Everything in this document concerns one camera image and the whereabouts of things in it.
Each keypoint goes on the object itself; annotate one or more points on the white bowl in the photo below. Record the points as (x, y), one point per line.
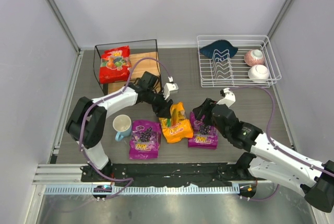
(258, 73)

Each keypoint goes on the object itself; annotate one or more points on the white wire dish rack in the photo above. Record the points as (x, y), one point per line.
(227, 67)

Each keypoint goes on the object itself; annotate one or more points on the pink patterned bowl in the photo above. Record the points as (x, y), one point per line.
(254, 57)

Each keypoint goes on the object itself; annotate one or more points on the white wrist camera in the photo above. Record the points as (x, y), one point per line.
(169, 88)
(228, 97)

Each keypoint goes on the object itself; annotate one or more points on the dark blue leaf plate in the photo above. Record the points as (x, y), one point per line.
(220, 49)

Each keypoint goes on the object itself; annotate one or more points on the red candy bag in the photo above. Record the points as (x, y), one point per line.
(115, 65)

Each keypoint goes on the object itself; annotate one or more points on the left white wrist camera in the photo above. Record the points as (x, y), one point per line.
(169, 88)

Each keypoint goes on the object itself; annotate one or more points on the wooden wire-frame shelf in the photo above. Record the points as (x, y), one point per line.
(143, 56)

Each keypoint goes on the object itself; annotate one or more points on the orange candy bag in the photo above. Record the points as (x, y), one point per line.
(178, 126)

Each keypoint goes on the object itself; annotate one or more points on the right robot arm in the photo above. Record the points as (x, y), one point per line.
(270, 160)

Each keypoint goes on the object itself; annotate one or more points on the blue and white mug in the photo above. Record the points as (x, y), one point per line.
(123, 127)

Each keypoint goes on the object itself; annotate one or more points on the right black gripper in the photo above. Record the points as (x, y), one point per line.
(207, 107)

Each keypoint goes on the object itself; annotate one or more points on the white slotted cable duct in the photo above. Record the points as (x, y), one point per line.
(95, 189)

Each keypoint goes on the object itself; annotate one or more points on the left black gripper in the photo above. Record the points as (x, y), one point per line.
(162, 103)

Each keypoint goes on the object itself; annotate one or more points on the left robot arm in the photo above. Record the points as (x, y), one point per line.
(87, 120)

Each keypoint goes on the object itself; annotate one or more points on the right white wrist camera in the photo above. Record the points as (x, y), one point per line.
(228, 97)

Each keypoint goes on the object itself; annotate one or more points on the purple candy bag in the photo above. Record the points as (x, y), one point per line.
(145, 140)
(205, 136)

